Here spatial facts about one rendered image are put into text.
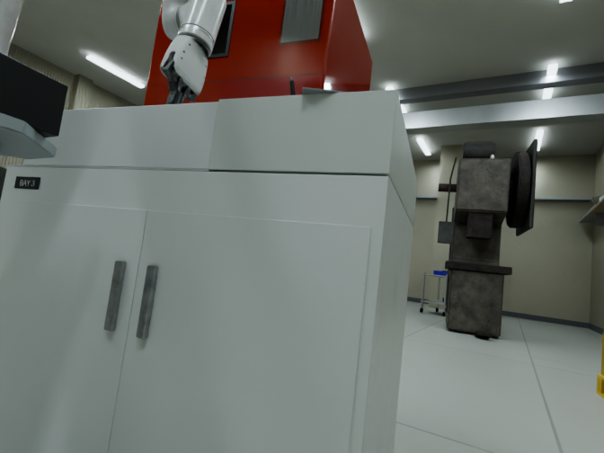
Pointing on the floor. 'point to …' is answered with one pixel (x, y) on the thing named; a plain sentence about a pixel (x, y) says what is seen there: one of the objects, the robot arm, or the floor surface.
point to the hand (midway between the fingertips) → (174, 102)
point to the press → (484, 232)
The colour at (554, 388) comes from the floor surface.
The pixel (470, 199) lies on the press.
